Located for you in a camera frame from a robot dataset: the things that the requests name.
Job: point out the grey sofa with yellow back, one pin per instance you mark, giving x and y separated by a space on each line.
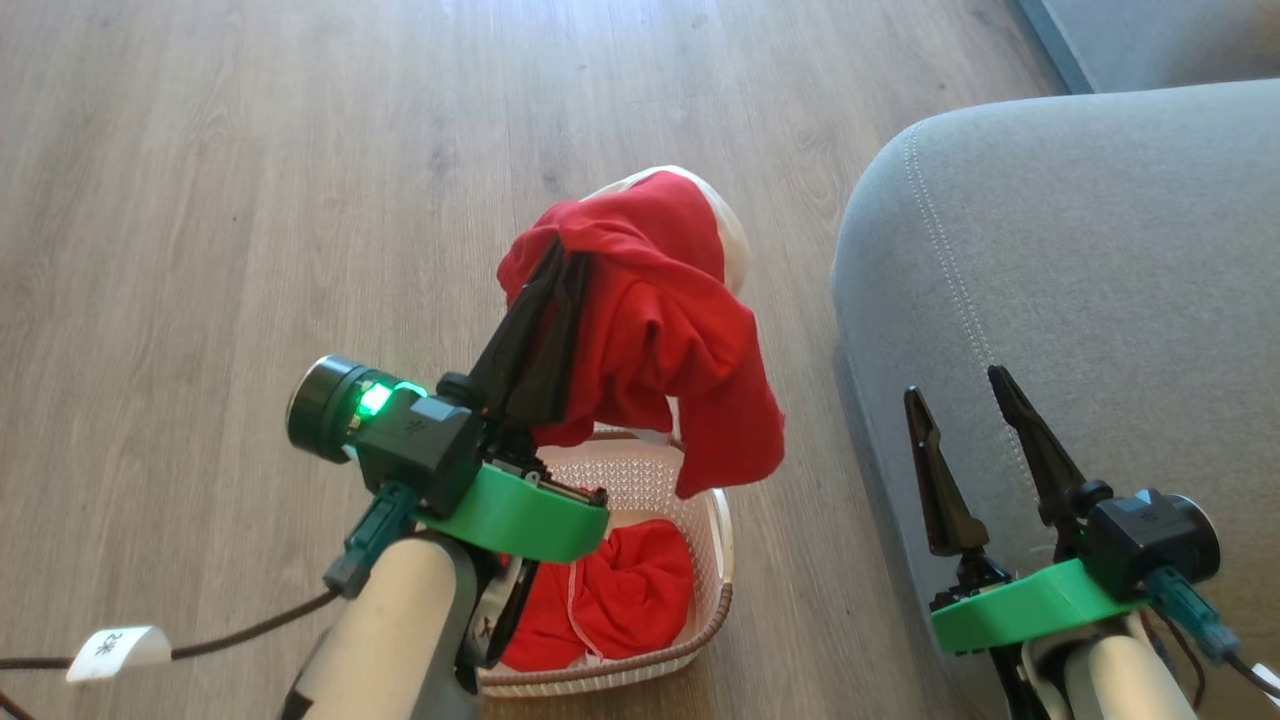
1080 260

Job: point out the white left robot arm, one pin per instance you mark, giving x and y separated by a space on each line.
390 640

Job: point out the large red garment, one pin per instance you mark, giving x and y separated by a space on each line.
660 330

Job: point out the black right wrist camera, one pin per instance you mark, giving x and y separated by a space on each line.
1150 540

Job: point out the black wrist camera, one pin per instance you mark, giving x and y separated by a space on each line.
1150 540
420 440

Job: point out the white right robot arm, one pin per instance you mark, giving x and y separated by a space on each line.
1120 680

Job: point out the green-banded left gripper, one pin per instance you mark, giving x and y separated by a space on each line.
520 515

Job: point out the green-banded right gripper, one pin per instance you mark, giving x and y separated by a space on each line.
1030 610

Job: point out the white plastic laundry basket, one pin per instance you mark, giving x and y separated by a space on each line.
640 480

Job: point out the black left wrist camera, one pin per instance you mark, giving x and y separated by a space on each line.
420 440

